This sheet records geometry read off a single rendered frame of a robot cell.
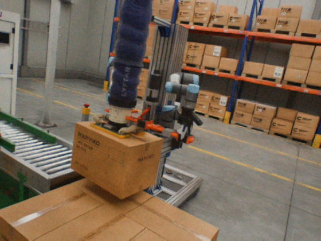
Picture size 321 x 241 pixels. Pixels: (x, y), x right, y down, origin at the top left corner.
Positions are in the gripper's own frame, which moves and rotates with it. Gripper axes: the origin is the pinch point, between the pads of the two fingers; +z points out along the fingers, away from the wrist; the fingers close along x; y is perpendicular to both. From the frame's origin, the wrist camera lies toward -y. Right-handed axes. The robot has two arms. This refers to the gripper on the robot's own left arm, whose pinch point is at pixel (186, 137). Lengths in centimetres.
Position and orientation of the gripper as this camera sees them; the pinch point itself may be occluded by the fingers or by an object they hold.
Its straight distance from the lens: 176.6
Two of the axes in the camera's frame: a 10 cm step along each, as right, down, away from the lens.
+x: -5.6, 0.9, -8.2
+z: -1.8, 9.6, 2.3
